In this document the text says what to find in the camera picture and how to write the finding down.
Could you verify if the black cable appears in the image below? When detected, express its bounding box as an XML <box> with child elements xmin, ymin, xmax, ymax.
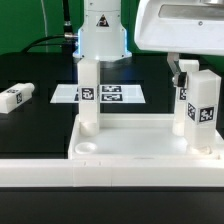
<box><xmin>21</xmin><ymin>0</ymin><xmax>80</xmax><ymax>53</ymax></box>

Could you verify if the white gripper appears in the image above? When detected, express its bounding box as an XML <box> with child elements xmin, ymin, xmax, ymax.
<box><xmin>134</xmin><ymin>0</ymin><xmax>224</xmax><ymax>87</ymax></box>

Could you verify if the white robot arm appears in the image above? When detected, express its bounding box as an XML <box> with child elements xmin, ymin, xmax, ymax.
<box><xmin>73</xmin><ymin>0</ymin><xmax>224</xmax><ymax>87</ymax></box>

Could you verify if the white desk top tray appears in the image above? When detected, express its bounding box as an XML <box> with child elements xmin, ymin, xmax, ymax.
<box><xmin>68</xmin><ymin>113</ymin><xmax>224</xmax><ymax>159</ymax></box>

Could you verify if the fiducial marker sheet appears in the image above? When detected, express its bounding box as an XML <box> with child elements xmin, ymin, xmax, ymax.
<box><xmin>51</xmin><ymin>84</ymin><xmax>145</xmax><ymax>104</ymax></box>

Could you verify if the white L-shaped fence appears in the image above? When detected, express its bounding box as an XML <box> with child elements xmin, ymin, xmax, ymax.
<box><xmin>0</xmin><ymin>136</ymin><xmax>224</xmax><ymax>187</ymax></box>

